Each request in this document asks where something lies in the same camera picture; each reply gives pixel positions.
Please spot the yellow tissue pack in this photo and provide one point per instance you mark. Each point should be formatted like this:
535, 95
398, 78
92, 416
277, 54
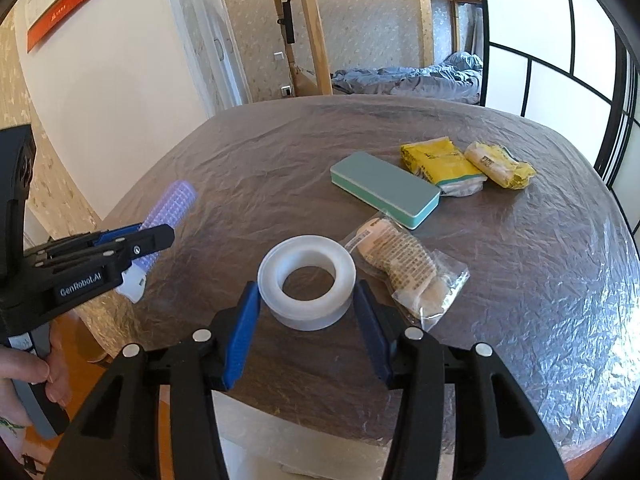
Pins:
442, 164

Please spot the black framed shoji screen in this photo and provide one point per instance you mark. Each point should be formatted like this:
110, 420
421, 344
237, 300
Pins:
563, 64

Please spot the white tape roll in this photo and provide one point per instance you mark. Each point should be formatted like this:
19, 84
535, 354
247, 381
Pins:
307, 282

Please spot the white round trash bin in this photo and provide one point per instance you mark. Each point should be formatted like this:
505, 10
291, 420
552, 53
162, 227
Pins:
299, 448

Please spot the grey rumpled duvet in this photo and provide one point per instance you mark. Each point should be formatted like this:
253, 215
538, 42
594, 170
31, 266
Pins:
457, 79

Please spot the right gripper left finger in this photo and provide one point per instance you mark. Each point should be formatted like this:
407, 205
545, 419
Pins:
114, 435

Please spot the yellow snack wrapper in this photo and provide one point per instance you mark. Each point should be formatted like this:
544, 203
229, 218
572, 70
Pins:
496, 163

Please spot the green sanding block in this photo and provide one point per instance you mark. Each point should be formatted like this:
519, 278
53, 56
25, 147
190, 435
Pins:
406, 198

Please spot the clear bag of snacks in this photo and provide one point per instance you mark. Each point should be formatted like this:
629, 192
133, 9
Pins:
423, 282

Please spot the white door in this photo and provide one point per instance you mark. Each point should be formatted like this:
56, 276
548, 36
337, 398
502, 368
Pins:
212, 55

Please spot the purple hair roller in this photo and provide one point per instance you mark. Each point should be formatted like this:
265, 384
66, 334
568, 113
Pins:
158, 233

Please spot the person's left hand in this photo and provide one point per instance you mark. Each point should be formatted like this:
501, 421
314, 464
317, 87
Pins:
34, 382

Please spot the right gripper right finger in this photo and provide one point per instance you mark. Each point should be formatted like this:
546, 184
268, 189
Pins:
499, 434

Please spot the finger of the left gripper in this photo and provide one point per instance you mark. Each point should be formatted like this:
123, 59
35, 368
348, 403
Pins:
77, 242
100, 261

